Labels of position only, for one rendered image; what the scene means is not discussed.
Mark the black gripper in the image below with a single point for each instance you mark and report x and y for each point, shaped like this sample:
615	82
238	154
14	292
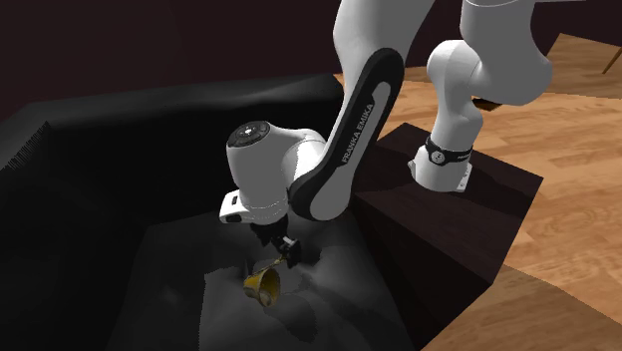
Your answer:
267	232

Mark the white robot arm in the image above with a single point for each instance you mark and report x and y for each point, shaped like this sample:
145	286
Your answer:
350	73

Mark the dark wooden robot stand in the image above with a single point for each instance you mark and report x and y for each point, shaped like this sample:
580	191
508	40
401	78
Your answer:
437	223

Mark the black sofa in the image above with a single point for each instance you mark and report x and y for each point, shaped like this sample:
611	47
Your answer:
146	160

